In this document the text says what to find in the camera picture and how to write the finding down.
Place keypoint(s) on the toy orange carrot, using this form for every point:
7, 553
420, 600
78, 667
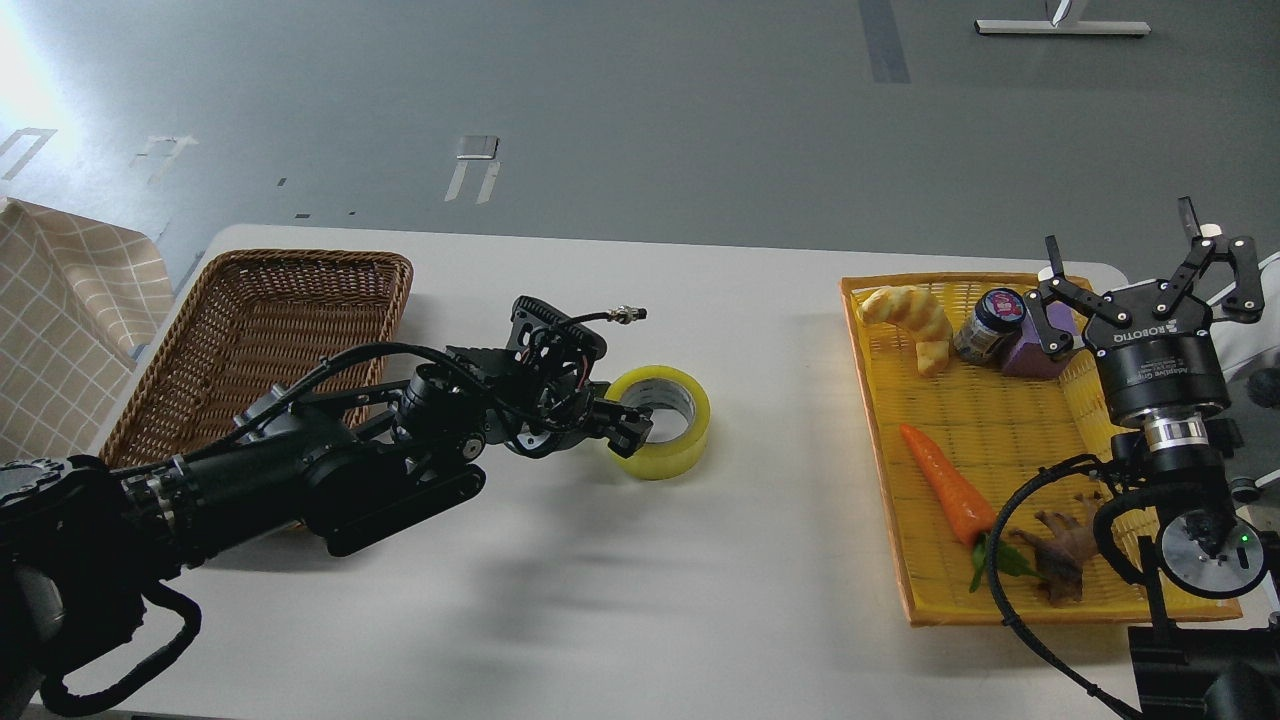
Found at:
968, 514

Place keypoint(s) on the white stand base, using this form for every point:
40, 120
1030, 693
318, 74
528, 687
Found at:
1062, 20

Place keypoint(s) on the purple foam block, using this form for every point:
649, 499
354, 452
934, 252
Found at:
1022, 356

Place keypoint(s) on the toy croissant bread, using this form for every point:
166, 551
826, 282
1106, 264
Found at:
920, 314

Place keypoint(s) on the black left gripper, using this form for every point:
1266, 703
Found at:
557, 421

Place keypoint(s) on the brown wicker basket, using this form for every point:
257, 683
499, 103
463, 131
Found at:
254, 319

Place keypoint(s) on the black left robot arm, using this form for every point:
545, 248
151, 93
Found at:
372, 441

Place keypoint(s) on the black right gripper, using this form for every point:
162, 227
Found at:
1160, 355

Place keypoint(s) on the beige checkered cloth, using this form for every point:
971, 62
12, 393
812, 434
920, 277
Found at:
78, 298

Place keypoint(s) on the small dark jar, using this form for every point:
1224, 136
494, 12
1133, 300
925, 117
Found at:
996, 315

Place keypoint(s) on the yellow tape roll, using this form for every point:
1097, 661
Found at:
681, 416

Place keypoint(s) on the yellow plastic tray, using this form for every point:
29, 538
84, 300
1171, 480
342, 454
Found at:
952, 448

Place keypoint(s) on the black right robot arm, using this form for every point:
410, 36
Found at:
1172, 518

